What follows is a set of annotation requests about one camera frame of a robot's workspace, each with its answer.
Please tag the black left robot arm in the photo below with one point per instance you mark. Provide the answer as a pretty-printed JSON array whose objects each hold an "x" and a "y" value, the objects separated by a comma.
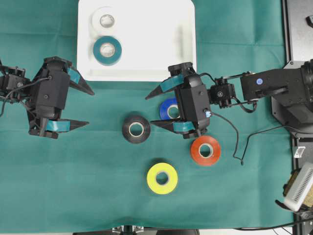
[{"x": 15, "y": 87}]

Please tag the white perforated box device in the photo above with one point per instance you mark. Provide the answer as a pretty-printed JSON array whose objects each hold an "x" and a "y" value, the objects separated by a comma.
[{"x": 300, "y": 187}]

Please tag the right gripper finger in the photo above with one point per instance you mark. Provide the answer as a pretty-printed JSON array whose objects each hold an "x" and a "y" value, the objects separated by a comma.
[
  {"x": 174, "y": 126},
  {"x": 166, "y": 86}
]

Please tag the yellow tape roll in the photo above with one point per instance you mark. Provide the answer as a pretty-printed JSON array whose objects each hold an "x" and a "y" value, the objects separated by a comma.
[{"x": 162, "y": 178}]

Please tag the white plastic tray case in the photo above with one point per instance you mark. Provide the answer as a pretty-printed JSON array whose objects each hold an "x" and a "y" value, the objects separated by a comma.
[{"x": 154, "y": 34}]

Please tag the black tape roll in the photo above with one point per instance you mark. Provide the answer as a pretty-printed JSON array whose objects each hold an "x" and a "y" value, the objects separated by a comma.
[{"x": 135, "y": 128}]

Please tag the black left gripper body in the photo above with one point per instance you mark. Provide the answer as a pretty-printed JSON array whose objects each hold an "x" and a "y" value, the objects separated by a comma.
[{"x": 48, "y": 96}]

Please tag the teal tape roll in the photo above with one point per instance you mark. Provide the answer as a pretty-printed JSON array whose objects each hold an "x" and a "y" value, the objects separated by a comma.
[{"x": 107, "y": 50}]

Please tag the blue tape roll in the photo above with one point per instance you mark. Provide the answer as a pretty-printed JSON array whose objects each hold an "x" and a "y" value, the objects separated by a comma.
[{"x": 166, "y": 106}]

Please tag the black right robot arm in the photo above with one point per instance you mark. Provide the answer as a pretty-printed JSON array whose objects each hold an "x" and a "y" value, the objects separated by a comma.
[{"x": 291, "y": 88}]

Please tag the red tape roll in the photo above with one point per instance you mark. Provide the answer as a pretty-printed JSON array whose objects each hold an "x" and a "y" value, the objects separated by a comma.
[{"x": 205, "y": 151}]

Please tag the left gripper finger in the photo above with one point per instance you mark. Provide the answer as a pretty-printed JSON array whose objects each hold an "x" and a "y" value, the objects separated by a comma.
[
  {"x": 64, "y": 125},
  {"x": 78, "y": 82}
]

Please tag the green table cloth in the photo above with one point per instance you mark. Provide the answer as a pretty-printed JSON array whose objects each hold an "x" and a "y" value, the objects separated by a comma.
[{"x": 92, "y": 178}]

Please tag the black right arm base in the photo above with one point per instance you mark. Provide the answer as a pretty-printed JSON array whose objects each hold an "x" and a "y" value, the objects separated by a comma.
[{"x": 298, "y": 119}]

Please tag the white tape roll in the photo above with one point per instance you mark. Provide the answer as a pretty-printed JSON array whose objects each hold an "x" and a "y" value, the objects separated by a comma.
[{"x": 105, "y": 20}]

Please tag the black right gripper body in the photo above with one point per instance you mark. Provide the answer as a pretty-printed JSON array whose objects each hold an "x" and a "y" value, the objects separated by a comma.
[{"x": 193, "y": 101}]

